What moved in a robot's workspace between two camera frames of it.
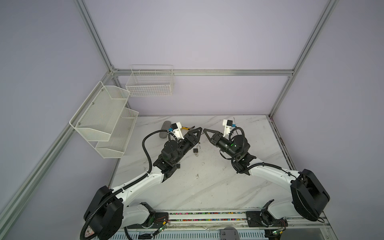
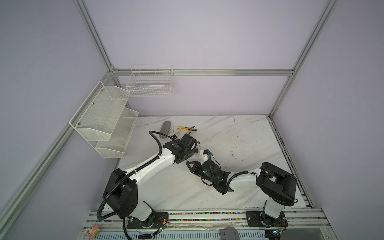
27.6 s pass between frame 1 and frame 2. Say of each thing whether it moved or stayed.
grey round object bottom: stayed
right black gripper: moved
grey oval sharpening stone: stayed
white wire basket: stayed
